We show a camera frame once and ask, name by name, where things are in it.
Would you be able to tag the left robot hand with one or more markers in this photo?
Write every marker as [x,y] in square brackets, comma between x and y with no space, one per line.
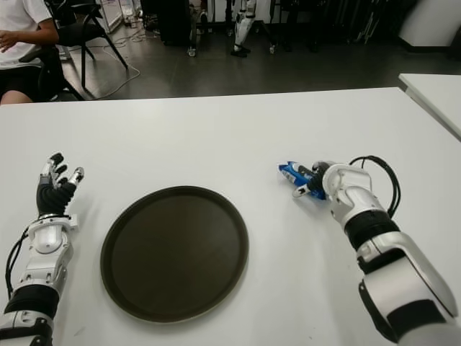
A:
[50,198]

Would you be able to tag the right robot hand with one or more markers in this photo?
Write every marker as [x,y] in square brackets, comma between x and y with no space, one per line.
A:
[318,180]

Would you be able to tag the blue Oreo package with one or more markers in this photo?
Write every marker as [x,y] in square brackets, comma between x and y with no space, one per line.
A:
[293,173]

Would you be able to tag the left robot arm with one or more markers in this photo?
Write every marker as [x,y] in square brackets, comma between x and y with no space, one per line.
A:
[47,238]

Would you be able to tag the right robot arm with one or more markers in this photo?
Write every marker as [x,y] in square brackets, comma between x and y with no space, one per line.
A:
[356,202]

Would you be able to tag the black office chair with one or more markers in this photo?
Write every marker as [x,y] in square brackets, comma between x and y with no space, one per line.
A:
[50,75]

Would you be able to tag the round dark brown tray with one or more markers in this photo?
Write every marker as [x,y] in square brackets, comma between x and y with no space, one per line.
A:
[174,254]

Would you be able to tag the white side table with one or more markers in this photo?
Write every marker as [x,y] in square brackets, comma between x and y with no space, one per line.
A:
[436,93]

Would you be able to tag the folded metal stand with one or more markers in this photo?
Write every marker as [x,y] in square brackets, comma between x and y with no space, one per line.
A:
[367,27]

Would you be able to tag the black folding chair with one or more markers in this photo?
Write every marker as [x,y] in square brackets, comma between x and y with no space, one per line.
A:
[81,32]

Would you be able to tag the white humanoid robot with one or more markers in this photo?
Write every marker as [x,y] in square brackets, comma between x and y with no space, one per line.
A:
[241,29]

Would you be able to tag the seated person white shirt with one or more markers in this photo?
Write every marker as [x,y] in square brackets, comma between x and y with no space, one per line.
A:
[18,21]

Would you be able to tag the white partition panel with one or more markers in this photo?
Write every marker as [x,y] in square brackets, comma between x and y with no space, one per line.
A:
[428,21]

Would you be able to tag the white display cabinet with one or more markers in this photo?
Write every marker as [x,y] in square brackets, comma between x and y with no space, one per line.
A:
[112,12]

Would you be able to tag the black cabinet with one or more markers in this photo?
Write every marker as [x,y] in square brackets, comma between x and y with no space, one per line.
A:
[176,21]

